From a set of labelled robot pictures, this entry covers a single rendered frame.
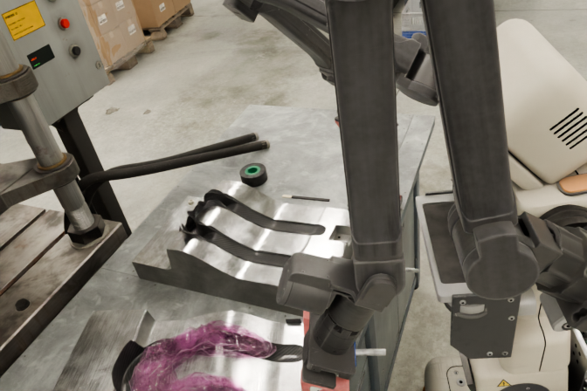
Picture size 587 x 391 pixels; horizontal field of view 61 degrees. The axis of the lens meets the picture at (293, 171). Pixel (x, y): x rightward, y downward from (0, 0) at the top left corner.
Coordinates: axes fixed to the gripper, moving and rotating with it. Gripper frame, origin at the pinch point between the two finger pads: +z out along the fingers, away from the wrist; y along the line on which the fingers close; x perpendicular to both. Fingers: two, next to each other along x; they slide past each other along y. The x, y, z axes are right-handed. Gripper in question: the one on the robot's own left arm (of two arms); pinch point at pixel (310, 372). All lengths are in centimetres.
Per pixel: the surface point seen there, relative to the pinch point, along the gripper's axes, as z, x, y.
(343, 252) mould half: 7.4, 9.3, -35.4
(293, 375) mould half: 15.0, 1.8, -8.6
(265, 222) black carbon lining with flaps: 16, -7, -48
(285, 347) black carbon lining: 16.1, 0.2, -14.8
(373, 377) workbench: 55, 37, -40
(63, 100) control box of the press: 22, -69, -81
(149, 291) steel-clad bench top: 37, -29, -36
